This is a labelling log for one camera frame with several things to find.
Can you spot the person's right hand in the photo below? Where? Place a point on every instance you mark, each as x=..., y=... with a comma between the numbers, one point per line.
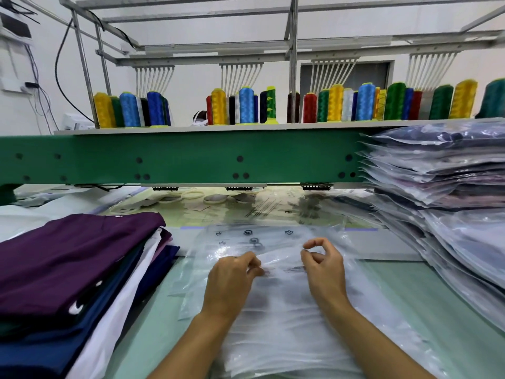
x=325, y=274

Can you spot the white wall socket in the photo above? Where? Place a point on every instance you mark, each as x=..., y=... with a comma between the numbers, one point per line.
x=17, y=85

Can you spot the grey metal thread rack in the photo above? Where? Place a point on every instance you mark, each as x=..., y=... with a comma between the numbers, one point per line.
x=292, y=43

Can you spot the white box device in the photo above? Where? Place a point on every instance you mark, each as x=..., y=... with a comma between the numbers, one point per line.
x=77, y=122

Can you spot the person's left hand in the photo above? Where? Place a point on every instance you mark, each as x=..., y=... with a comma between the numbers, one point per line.
x=229, y=286

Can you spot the stack of plastic bags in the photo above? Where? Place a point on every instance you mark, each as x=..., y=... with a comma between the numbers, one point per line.
x=284, y=327

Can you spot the person's left forearm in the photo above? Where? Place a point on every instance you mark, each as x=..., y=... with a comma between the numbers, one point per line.
x=189, y=351

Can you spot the green machine beam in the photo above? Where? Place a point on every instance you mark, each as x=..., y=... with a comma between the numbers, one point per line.
x=197, y=158

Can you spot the person's right forearm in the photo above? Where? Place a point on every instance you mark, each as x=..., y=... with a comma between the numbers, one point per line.
x=379, y=343

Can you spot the stack of bagged garments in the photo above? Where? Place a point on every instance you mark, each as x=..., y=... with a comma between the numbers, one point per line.
x=442, y=177

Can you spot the wall router with antennas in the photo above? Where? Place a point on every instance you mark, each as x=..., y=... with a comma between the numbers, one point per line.
x=14, y=27

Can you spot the row of coloured thread spools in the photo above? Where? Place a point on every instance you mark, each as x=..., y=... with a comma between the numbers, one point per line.
x=347, y=105

